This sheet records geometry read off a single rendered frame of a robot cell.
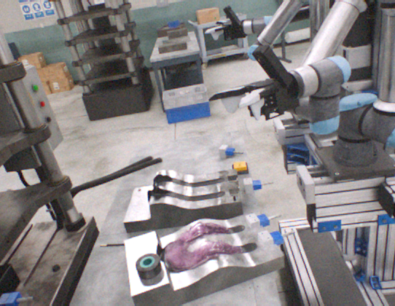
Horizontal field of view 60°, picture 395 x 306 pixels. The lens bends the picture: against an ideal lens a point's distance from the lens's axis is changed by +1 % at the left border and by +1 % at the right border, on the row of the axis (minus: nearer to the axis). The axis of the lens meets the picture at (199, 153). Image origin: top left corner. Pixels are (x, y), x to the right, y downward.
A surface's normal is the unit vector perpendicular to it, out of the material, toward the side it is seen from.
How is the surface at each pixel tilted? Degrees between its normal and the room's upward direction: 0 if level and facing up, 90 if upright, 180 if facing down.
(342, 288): 0
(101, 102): 90
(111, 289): 0
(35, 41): 90
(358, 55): 90
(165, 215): 90
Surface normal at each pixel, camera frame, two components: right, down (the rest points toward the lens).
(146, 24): 0.05, 0.45
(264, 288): -0.17, -0.87
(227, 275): 0.27, 0.40
